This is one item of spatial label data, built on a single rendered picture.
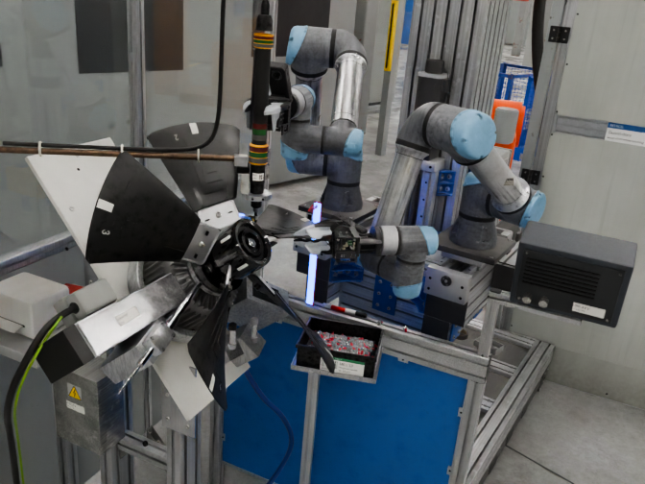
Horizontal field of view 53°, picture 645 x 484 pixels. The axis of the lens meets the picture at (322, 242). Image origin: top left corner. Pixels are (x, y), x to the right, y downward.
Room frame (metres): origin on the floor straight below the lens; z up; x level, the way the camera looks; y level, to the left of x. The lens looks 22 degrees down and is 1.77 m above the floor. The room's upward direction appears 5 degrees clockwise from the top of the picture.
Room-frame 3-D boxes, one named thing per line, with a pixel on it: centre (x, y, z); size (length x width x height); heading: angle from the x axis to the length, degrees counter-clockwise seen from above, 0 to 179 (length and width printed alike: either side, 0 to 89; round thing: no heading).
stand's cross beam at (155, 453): (1.42, 0.42, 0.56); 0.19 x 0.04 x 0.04; 66
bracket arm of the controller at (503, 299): (1.53, -0.56, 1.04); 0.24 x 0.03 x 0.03; 66
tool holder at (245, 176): (1.45, 0.17, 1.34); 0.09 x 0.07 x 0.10; 101
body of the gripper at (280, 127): (1.58, 0.14, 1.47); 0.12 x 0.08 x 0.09; 166
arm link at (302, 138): (1.73, 0.08, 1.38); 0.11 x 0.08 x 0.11; 88
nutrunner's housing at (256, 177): (1.45, 0.16, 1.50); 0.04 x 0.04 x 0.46
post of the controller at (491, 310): (1.57, -0.47, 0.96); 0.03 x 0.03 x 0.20; 66
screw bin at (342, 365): (1.56, -0.07, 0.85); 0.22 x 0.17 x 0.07; 80
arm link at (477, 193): (1.97, -0.49, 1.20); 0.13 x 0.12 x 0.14; 43
